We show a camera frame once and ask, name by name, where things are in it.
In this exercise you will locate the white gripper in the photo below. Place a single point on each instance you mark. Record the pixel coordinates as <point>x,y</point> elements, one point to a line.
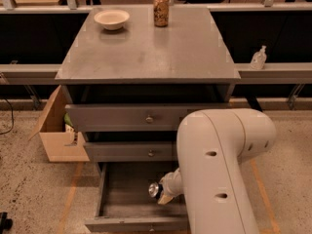
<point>170,183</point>

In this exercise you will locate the blue pepsi can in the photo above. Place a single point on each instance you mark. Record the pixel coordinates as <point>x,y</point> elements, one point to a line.
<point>155,190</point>

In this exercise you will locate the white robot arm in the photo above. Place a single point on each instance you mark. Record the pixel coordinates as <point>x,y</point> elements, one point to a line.
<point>209,144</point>

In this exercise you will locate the grey open bottom drawer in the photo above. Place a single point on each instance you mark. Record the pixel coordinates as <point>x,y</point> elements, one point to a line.
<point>124,204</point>

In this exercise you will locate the grey middle drawer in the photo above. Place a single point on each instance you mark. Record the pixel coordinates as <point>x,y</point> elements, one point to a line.
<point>132,151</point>

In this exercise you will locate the grey top drawer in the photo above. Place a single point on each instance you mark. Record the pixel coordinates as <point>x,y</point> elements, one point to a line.
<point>132,117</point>

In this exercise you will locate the grey wooden drawer cabinet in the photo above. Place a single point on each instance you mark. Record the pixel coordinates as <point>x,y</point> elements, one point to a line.
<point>183,62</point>

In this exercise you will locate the gold brown soda can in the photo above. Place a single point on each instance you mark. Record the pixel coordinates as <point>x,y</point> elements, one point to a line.
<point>161,12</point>

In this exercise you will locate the open cardboard box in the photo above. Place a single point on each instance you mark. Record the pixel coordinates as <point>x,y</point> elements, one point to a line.
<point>60,144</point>

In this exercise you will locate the clear hand sanitizer bottle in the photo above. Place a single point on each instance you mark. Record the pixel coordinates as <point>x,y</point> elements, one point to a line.
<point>259,59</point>

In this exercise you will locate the black object on floor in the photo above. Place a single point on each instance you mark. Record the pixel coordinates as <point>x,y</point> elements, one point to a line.
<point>5,223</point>

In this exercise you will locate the white ceramic bowl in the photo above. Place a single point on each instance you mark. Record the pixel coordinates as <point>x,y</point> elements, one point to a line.
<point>112,19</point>

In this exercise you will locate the grey metal rail shelf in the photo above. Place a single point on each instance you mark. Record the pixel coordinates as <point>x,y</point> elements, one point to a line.
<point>272,73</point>

